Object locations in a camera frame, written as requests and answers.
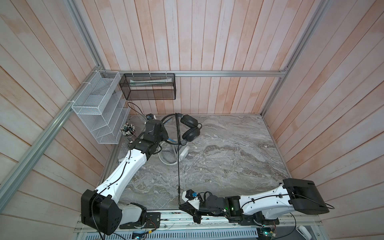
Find white headphones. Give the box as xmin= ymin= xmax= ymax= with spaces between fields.
xmin=158 ymin=143 xmax=191 ymax=166

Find black headphone cable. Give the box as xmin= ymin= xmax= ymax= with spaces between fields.
xmin=160 ymin=112 xmax=202 ymax=206

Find black blue headphones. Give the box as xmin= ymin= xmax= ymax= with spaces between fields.
xmin=161 ymin=113 xmax=202 ymax=146

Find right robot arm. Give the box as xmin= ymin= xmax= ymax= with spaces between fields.
xmin=179 ymin=178 xmax=334 ymax=227

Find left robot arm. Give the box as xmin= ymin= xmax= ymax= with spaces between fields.
xmin=81 ymin=114 xmax=169 ymax=236

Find clear pencil jar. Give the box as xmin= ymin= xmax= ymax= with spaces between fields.
xmin=120 ymin=123 xmax=136 ymax=138

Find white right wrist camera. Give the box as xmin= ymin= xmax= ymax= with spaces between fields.
xmin=182 ymin=190 xmax=202 ymax=210

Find black mesh wall basket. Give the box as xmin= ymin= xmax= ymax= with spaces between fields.
xmin=119 ymin=73 xmax=177 ymax=101

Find white mesh wall shelf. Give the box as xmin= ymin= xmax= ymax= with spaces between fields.
xmin=72 ymin=71 xmax=130 ymax=145

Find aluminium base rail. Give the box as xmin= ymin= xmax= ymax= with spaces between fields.
xmin=71 ymin=210 xmax=330 ymax=240

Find aluminium wall rail back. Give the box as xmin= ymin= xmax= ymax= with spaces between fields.
xmin=102 ymin=70 xmax=287 ymax=78

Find aluminium wall rail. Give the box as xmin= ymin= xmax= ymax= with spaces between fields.
xmin=1 ymin=65 xmax=103 ymax=212
xmin=102 ymin=70 xmax=287 ymax=78
xmin=260 ymin=1 xmax=332 ymax=119

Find aluminium wall rail left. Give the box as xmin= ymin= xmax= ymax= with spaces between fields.
xmin=1 ymin=65 xmax=103 ymax=212

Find aluminium wall rail right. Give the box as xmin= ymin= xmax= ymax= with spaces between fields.
xmin=260 ymin=1 xmax=332 ymax=119

